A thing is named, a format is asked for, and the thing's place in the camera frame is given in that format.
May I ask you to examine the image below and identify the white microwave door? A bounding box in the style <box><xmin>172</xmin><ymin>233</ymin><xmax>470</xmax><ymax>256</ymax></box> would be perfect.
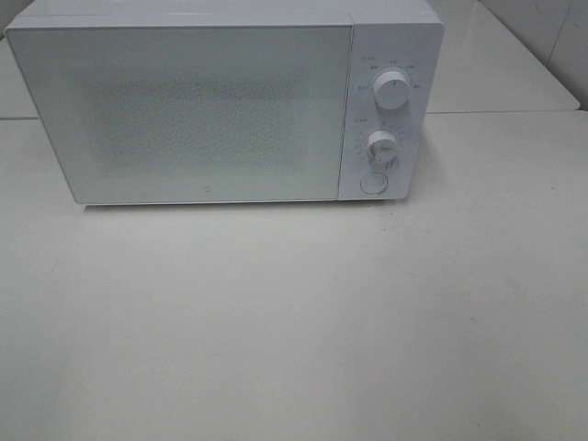
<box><xmin>8</xmin><ymin>26</ymin><xmax>351</xmax><ymax>205</ymax></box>

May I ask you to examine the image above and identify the white microwave knob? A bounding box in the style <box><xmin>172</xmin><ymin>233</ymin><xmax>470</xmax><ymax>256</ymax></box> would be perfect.
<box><xmin>372</xmin><ymin>67</ymin><xmax>412</xmax><ymax>110</ymax></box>
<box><xmin>366</xmin><ymin>130</ymin><xmax>400</xmax><ymax>164</ymax></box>

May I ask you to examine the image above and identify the round microwave door button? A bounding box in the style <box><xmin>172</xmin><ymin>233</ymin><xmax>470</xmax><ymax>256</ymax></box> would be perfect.
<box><xmin>360</xmin><ymin>173</ymin><xmax>389</xmax><ymax>195</ymax></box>

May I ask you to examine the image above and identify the white microwave oven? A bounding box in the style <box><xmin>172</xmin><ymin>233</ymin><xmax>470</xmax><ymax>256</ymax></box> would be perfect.
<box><xmin>5</xmin><ymin>1</ymin><xmax>444</xmax><ymax>204</ymax></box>

